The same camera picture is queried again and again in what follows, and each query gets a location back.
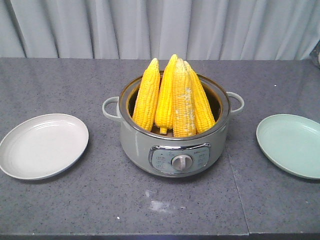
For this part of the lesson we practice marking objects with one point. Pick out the bright yellow corn cob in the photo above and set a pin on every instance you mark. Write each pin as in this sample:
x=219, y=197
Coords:
x=163, y=115

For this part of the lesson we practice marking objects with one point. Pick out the pale speckled front corn cob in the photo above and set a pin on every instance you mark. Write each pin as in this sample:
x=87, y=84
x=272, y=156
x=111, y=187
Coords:
x=184, y=124

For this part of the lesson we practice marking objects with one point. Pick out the grey-green electric cooking pot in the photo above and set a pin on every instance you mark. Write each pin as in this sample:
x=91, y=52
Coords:
x=168, y=156

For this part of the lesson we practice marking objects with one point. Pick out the grey pleated curtain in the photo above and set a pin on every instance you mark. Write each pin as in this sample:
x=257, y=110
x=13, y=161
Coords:
x=146, y=29

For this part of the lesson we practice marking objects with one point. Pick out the white round plate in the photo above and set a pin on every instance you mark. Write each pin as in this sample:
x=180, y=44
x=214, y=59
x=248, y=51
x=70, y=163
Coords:
x=43, y=146

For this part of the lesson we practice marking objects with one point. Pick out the light green round plate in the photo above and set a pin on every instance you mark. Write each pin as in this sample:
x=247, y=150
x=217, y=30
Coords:
x=292, y=143

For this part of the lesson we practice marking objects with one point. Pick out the clear blender jar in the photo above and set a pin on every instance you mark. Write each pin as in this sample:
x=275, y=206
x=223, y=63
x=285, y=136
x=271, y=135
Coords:
x=315, y=56

